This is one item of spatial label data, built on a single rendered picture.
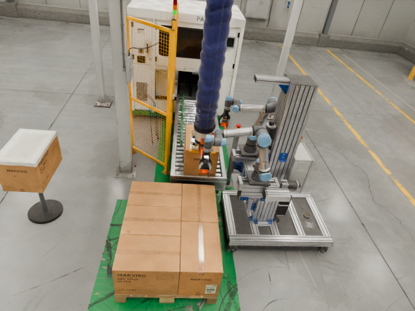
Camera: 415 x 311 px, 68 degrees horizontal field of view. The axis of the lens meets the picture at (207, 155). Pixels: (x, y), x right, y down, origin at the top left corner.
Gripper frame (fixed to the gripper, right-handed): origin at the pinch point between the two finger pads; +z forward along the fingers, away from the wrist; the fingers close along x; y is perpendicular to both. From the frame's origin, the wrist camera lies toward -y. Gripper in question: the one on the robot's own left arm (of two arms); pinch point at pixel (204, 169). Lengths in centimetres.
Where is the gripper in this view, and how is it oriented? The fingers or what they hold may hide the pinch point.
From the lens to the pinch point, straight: 287.9
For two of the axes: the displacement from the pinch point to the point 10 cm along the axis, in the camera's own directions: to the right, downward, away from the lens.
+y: -0.2, -5.9, 8.0
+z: -1.1, 8.0, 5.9
